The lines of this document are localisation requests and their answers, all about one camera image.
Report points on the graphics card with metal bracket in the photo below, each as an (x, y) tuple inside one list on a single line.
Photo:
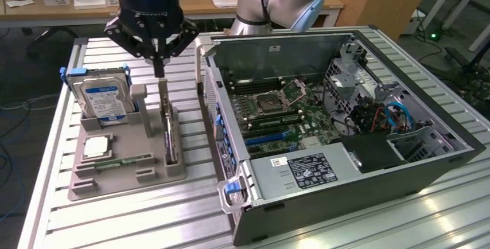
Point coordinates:
[(169, 122)]

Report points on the black chair base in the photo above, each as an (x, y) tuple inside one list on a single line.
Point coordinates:
[(50, 38)]

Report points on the hard disk with blue caddy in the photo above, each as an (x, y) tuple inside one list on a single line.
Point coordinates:
[(102, 97)]

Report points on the wooden desk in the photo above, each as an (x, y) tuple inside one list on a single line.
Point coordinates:
[(38, 12)]

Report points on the blue slot clip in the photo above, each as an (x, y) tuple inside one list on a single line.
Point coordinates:
[(218, 119), (232, 163), (225, 140), (229, 151)]

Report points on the white paper label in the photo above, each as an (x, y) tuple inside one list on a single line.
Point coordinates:
[(19, 3)]

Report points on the CPU socket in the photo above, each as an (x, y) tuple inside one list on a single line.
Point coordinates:
[(270, 102)]

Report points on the metal socket cover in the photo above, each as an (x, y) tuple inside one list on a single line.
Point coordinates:
[(296, 91)]

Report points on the RAM stick with dark chips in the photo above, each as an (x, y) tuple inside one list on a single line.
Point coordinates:
[(276, 123)]

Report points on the grey parts rack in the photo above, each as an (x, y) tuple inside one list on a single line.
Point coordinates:
[(126, 145)]

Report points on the long black expansion slot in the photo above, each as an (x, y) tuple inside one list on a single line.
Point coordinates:
[(261, 133)]

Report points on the silver CPU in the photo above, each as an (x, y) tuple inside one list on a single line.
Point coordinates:
[(95, 147)]

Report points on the blue expansion slot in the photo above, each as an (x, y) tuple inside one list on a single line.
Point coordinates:
[(265, 139)]

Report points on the black label sticker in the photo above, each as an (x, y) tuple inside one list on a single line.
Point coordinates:
[(224, 157)]

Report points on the green RAM stick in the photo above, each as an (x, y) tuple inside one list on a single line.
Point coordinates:
[(116, 163)]

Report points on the metal disk bay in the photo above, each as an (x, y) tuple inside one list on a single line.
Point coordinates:
[(349, 82)]

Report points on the green motherboard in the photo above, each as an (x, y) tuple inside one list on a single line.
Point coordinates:
[(306, 134)]

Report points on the wooden cabinet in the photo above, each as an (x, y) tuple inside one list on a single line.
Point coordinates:
[(383, 2)]

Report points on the blue case latch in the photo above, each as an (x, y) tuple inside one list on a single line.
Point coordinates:
[(232, 188)]

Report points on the silver power supply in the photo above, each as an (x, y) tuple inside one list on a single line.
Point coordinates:
[(276, 180)]

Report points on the black fan shroud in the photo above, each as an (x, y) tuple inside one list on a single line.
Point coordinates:
[(373, 153)]

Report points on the power strip with green light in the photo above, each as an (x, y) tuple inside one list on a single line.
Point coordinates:
[(433, 35)]

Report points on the black PC case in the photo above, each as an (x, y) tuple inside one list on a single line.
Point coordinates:
[(345, 203)]

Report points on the black floor stand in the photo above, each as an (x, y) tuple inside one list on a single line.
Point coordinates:
[(471, 68)]

